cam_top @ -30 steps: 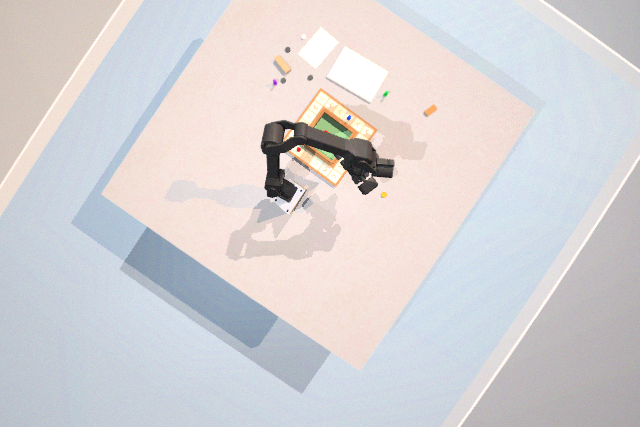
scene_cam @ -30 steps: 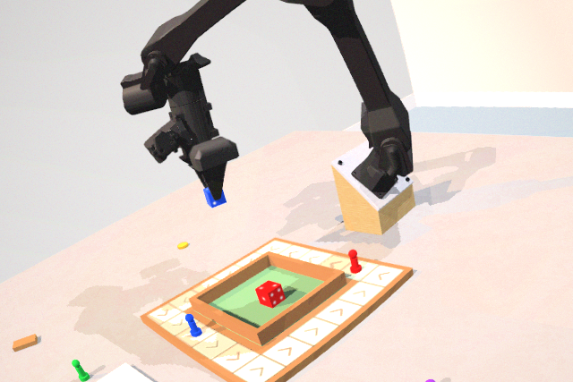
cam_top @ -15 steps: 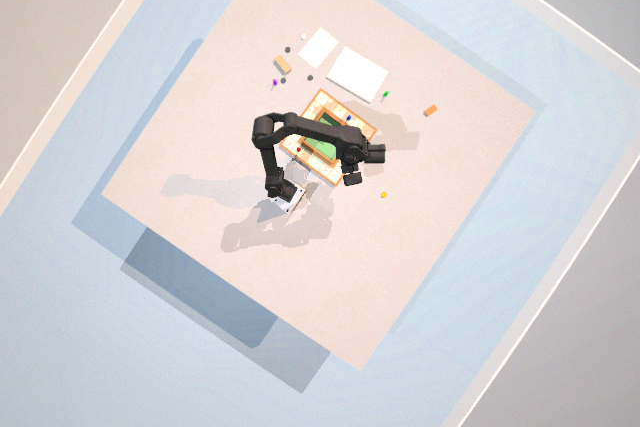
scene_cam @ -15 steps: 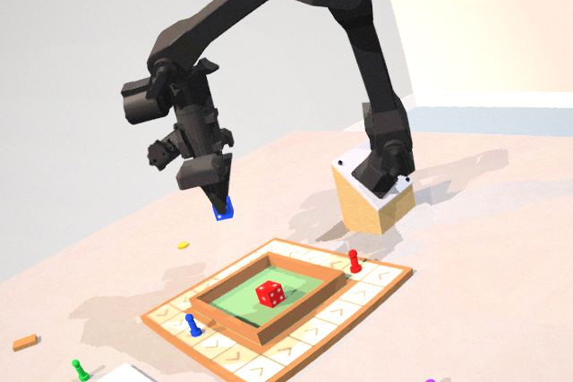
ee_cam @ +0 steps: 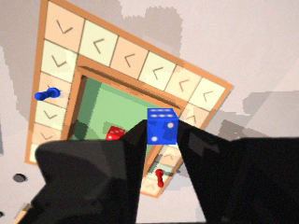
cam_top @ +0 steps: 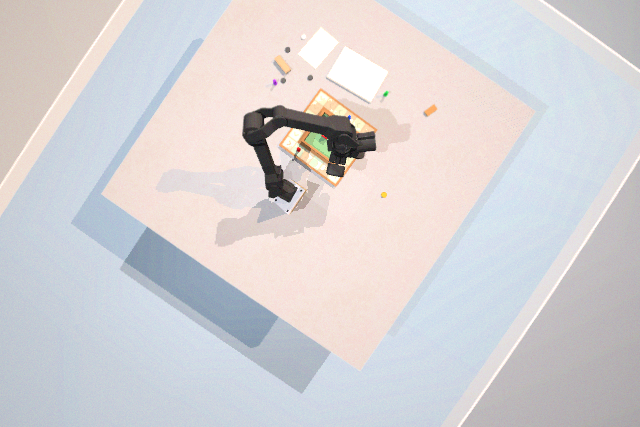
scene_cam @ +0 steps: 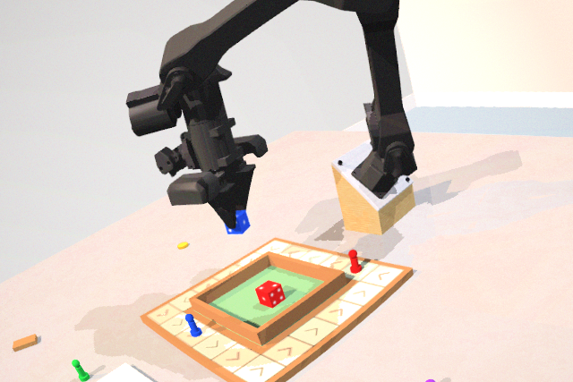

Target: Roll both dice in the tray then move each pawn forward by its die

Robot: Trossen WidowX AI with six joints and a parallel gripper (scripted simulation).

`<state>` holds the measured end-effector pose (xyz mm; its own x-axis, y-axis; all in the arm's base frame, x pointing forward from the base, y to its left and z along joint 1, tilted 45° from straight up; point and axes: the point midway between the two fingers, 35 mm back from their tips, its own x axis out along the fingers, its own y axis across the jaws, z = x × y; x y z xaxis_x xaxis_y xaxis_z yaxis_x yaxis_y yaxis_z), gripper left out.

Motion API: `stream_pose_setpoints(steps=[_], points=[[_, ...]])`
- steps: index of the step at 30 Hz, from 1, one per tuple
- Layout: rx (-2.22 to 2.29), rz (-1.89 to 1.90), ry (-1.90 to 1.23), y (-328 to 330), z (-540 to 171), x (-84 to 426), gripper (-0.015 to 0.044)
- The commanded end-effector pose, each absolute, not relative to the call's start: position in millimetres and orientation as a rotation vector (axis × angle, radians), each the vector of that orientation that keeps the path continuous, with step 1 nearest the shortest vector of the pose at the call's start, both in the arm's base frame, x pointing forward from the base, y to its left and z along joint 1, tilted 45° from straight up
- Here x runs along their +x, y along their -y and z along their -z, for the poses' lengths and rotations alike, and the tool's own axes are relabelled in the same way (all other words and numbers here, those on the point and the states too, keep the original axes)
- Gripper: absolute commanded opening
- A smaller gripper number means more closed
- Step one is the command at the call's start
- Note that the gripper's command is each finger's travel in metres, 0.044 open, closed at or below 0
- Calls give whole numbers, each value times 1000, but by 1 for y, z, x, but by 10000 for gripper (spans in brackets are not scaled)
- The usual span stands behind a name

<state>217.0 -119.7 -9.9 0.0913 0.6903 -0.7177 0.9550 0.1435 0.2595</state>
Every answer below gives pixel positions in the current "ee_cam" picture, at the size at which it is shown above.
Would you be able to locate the red die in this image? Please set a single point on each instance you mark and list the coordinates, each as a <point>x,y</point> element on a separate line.
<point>114,133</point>

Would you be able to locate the red pawn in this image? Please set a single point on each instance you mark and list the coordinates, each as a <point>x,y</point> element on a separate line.
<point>159,173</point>

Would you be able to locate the blue die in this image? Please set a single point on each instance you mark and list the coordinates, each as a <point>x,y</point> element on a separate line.
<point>162,126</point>

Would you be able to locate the square board game track with arrows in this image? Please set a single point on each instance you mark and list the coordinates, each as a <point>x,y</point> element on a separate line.
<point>83,61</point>

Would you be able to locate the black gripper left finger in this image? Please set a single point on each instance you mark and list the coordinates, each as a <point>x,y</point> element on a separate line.
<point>123,158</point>

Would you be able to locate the cream board game track with arrow squares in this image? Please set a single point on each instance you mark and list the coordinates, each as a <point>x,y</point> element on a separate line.
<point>98,101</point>

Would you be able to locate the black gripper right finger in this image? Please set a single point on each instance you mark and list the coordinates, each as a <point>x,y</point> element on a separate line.
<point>218,167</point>

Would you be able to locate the blue pawn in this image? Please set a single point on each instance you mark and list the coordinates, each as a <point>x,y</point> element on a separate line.
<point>50,93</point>

